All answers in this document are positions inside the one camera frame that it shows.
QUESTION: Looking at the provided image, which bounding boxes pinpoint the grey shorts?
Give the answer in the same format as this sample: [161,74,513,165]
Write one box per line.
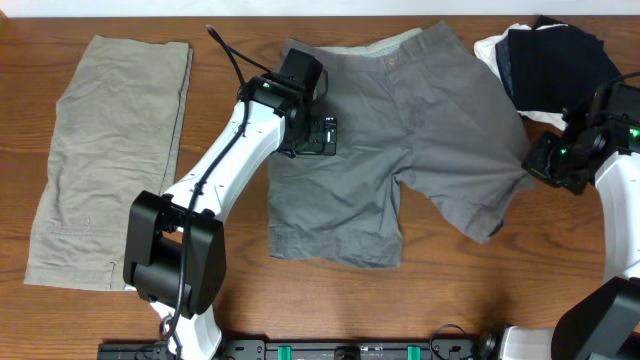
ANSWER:
[268,22,534,268]

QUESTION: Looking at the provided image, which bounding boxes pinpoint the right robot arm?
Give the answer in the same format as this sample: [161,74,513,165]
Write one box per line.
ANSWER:
[496,128,639,359]

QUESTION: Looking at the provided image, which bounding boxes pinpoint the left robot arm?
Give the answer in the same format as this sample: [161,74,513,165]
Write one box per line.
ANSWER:
[123,71,337,359]

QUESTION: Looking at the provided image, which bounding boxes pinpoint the black garment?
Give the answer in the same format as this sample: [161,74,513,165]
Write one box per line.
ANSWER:
[495,16,621,113]

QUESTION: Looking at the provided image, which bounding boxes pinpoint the white garment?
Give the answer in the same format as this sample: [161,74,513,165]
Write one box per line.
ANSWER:
[473,23,567,131]

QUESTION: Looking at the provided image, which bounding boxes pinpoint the khaki folded shorts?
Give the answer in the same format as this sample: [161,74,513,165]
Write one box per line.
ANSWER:
[24,36,193,291]

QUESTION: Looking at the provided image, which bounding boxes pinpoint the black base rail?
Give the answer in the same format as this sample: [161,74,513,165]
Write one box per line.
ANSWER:
[97,323,501,360]

